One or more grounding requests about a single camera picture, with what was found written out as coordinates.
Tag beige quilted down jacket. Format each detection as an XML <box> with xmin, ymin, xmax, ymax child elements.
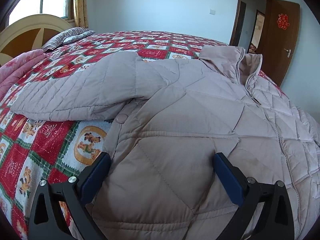
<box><xmin>10</xmin><ymin>46</ymin><xmax>319</xmax><ymax>239</ymax></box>

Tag red patchwork bear bedspread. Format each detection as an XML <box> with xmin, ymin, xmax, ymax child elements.
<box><xmin>1</xmin><ymin>46</ymin><xmax>296</xmax><ymax>239</ymax></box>

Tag pink folded quilt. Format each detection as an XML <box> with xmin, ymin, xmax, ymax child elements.
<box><xmin>0</xmin><ymin>49</ymin><xmax>46</xmax><ymax>100</ymax></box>

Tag striped grey pillow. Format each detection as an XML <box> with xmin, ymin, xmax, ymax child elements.
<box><xmin>42</xmin><ymin>27</ymin><xmax>95</xmax><ymax>52</ymax></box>

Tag cream wooden headboard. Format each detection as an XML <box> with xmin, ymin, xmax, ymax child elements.
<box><xmin>1</xmin><ymin>14</ymin><xmax>73</xmax><ymax>65</ymax></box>

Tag red paper door decoration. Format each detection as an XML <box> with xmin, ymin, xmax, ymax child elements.
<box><xmin>277</xmin><ymin>13</ymin><xmax>290</xmax><ymax>30</ymax></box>

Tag brown wooden door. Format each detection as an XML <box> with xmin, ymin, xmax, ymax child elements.
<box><xmin>261</xmin><ymin>0</ymin><xmax>300</xmax><ymax>86</ymax></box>

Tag yellow patterned curtain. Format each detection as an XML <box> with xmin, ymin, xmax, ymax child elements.
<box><xmin>73</xmin><ymin>0</ymin><xmax>88</xmax><ymax>28</ymax></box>

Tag silver door handle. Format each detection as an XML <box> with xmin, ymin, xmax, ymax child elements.
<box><xmin>284</xmin><ymin>49</ymin><xmax>292</xmax><ymax>58</ymax></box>

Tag dark brown door frame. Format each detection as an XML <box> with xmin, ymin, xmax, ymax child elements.
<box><xmin>229</xmin><ymin>0</ymin><xmax>273</xmax><ymax>54</ymax></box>

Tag white wall switch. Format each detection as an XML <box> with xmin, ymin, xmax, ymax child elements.
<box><xmin>209</xmin><ymin>9</ymin><xmax>216</xmax><ymax>15</ymax></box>

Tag window with frame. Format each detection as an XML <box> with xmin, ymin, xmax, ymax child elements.
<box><xmin>8</xmin><ymin>0</ymin><xmax>74</xmax><ymax>25</ymax></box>

